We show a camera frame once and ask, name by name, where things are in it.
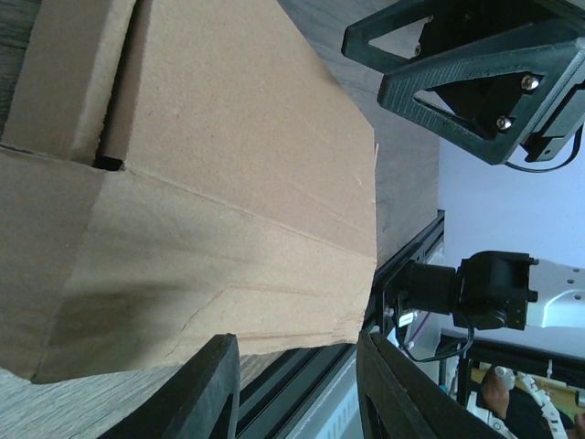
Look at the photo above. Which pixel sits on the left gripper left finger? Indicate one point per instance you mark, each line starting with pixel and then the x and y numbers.
pixel 200 401

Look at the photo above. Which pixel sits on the cardboard box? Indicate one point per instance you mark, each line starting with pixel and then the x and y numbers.
pixel 173 170

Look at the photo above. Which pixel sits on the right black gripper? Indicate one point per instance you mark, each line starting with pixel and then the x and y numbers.
pixel 498 75

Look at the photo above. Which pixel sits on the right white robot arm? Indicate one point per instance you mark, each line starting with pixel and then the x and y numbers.
pixel 490 289

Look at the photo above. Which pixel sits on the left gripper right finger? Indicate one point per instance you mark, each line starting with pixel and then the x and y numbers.
pixel 398 400

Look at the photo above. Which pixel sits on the light blue slotted cable duct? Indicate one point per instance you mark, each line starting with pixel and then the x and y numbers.
pixel 335 413

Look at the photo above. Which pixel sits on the black aluminium frame rail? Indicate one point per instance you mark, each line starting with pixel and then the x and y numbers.
pixel 316 392

